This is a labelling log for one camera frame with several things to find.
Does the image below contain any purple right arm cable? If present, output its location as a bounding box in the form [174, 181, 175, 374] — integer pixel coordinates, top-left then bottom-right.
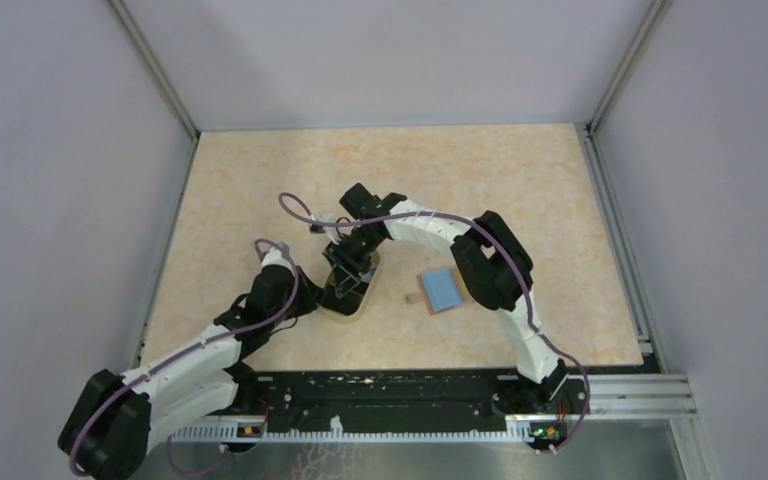
[277, 192, 592, 455]

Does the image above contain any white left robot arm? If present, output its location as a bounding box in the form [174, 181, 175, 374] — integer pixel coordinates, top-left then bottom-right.
[57, 249, 324, 479]

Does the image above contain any beige oval tray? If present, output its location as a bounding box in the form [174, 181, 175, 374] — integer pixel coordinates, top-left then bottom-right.
[320, 247, 381, 323]

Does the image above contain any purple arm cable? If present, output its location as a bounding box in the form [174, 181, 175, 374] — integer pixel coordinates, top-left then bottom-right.
[277, 192, 592, 455]
[69, 238, 300, 478]

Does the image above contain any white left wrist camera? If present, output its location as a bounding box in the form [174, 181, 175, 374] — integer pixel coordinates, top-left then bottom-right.
[260, 244, 292, 270]

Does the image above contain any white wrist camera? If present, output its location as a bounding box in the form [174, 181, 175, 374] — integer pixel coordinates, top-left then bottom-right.
[308, 214, 336, 234]
[260, 244, 292, 270]

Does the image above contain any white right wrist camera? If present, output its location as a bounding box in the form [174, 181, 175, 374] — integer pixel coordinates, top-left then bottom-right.
[308, 214, 336, 234]

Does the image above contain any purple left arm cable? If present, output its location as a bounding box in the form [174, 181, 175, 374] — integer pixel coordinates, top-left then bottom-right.
[69, 238, 300, 478]

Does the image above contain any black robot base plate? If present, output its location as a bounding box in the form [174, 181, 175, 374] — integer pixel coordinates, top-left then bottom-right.
[222, 368, 586, 434]

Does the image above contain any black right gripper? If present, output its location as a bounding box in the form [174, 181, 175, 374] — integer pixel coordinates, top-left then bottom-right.
[322, 228, 384, 300]

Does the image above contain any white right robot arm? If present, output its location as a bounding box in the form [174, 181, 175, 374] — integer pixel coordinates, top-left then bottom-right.
[317, 184, 567, 412]

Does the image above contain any white slotted cable duct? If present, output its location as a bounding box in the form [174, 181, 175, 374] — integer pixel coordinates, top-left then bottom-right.
[168, 417, 535, 444]

